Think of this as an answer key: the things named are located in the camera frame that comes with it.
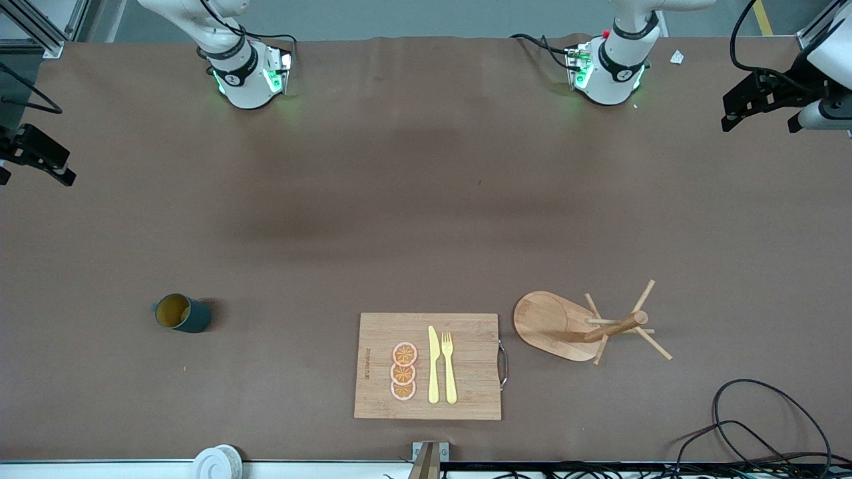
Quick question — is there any dark green cup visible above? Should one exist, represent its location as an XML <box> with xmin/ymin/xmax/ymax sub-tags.
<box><xmin>152</xmin><ymin>293</ymin><xmax>212</xmax><ymax>334</ymax></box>

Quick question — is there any wooden cup rack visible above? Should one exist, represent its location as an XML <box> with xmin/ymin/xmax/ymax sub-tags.
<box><xmin>513</xmin><ymin>279</ymin><xmax>674</xmax><ymax>365</ymax></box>

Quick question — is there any brown table cover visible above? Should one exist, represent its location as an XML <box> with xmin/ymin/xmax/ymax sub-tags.
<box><xmin>0</xmin><ymin>35</ymin><xmax>852</xmax><ymax>464</ymax></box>

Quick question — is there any wooden cutting board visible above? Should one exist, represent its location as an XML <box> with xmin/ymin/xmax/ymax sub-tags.
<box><xmin>353</xmin><ymin>313</ymin><xmax>509</xmax><ymax>421</ymax></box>

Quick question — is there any yellow plastic fork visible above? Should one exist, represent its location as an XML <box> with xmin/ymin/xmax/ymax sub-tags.
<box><xmin>441</xmin><ymin>331</ymin><xmax>459</xmax><ymax>404</ymax></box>

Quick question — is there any yellow plastic knife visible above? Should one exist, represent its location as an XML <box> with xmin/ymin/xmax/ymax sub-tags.
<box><xmin>428</xmin><ymin>325</ymin><xmax>441</xmax><ymax>404</ymax></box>

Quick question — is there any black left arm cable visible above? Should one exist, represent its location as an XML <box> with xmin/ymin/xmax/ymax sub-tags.
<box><xmin>730</xmin><ymin>0</ymin><xmax>814</xmax><ymax>90</ymax></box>

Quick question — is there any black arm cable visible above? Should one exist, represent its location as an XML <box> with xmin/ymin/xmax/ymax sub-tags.
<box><xmin>730</xmin><ymin>0</ymin><xmax>814</xmax><ymax>90</ymax></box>
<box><xmin>198</xmin><ymin>0</ymin><xmax>298</xmax><ymax>51</ymax></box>

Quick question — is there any aluminium frame post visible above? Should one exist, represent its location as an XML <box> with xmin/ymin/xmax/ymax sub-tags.
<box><xmin>0</xmin><ymin>0</ymin><xmax>94</xmax><ymax>59</ymax></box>
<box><xmin>795</xmin><ymin>0</ymin><xmax>852</xmax><ymax>51</ymax></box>

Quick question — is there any black base power cable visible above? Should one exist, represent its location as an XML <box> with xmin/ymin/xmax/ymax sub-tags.
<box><xmin>511</xmin><ymin>33</ymin><xmax>574</xmax><ymax>69</ymax></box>

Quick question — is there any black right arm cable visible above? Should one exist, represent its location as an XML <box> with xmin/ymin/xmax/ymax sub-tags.
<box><xmin>198</xmin><ymin>0</ymin><xmax>298</xmax><ymax>51</ymax></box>

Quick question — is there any black cable loop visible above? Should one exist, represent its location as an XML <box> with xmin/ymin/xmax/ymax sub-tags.
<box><xmin>674</xmin><ymin>419</ymin><xmax>809</xmax><ymax>479</ymax></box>
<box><xmin>712</xmin><ymin>379</ymin><xmax>833</xmax><ymax>474</ymax></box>

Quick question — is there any metal table bracket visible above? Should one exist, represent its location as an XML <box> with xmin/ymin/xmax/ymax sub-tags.
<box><xmin>407</xmin><ymin>441</ymin><xmax>450</xmax><ymax>479</ymax></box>

